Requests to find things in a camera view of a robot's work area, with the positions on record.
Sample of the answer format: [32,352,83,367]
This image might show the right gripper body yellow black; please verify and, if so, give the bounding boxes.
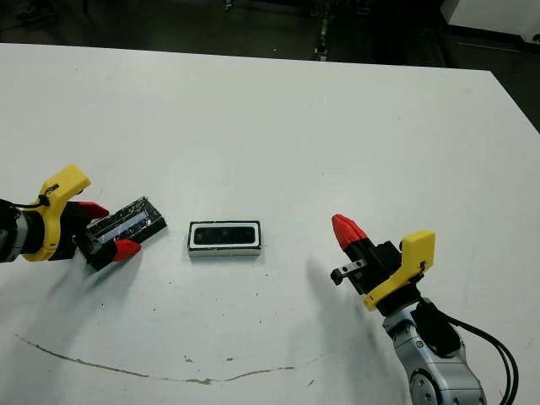
[330,229,438,316]

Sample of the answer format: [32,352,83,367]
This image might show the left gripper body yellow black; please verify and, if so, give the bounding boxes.
[20,164,118,273]

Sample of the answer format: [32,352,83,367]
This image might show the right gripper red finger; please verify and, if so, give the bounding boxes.
[335,213,376,255]
[331,214,366,262]

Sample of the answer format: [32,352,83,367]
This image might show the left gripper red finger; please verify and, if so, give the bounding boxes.
[69,201,111,221]
[110,238,143,262]

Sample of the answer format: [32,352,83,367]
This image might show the black camera box lid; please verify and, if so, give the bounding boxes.
[86,195,168,255]

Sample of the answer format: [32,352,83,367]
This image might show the slim black camera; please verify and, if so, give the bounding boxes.
[192,224,259,247]

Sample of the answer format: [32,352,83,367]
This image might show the white cabinet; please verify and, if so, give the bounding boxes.
[442,0,540,43]

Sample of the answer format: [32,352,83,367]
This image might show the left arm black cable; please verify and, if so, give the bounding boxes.
[10,196,50,211]

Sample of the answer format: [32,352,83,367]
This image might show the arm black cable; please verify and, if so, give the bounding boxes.
[10,196,50,211]
[445,315,521,405]

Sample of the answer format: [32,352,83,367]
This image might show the white camera box base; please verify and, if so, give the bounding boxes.
[186,219,264,260]

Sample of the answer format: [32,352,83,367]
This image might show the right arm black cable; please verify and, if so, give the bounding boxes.
[445,315,521,405]

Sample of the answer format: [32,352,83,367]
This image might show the black metal post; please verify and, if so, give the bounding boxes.
[314,0,332,61]

